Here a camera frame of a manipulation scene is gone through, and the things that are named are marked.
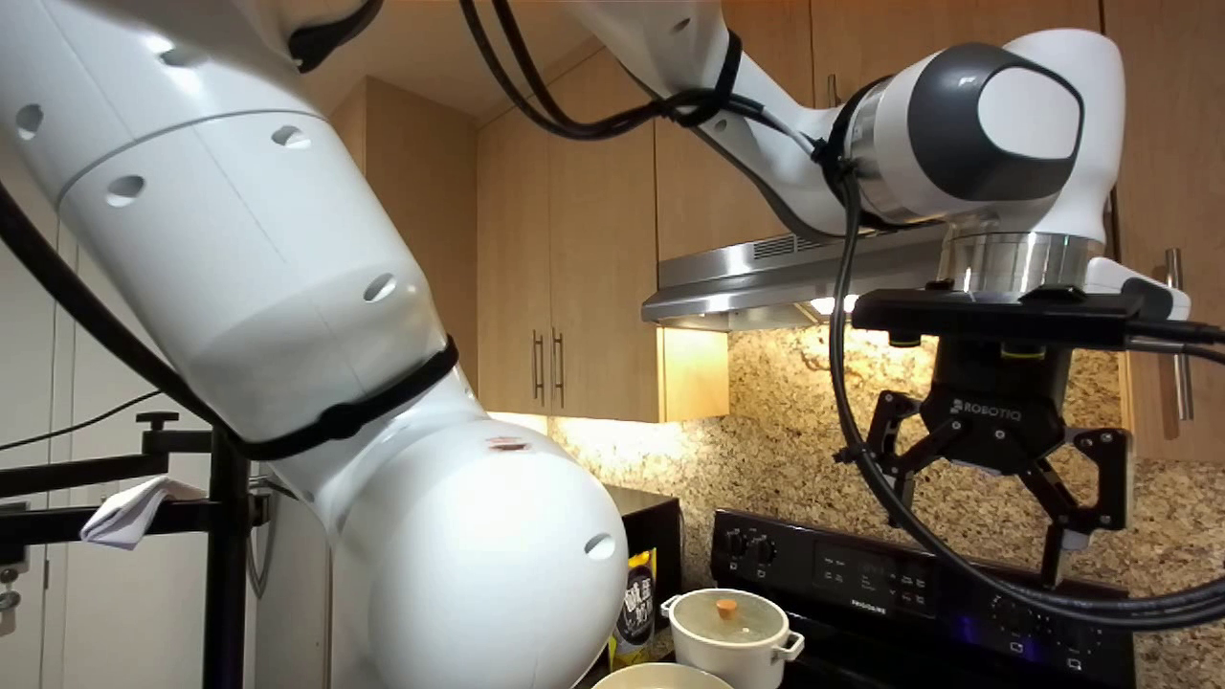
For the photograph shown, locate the black metal stand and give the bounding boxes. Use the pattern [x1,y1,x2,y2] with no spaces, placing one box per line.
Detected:
[0,410,281,689]

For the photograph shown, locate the black stove control panel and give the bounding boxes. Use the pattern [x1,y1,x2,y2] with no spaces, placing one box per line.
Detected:
[708,510,1142,689]

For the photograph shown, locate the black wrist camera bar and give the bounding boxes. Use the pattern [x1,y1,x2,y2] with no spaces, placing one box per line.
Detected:
[849,279,1192,357]

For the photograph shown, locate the thick black cable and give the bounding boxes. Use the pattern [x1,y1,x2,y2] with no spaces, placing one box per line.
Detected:
[0,187,254,455]

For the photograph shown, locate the white pot with lid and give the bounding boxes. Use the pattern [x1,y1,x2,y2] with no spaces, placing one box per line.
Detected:
[658,584,813,689]

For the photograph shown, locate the stainless steel range hood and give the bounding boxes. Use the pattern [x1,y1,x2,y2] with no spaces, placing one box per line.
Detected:
[641,225,1114,337]

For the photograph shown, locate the white cloth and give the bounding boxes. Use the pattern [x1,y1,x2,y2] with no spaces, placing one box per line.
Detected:
[75,475,206,556]

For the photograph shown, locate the black countertop appliance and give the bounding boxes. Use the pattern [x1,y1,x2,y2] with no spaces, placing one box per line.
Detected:
[599,482,684,605]

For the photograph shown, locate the silver bar cabinet handle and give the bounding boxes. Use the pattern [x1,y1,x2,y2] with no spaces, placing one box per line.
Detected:
[530,325,550,410]
[546,325,569,410]
[1161,244,1201,443]

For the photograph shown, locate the white bowl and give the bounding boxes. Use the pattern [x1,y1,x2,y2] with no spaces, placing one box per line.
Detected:
[588,658,739,689]

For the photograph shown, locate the yellow black package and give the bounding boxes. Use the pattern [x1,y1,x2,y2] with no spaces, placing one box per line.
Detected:
[607,548,667,667]

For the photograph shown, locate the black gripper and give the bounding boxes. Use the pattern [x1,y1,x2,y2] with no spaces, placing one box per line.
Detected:
[833,337,1137,589]

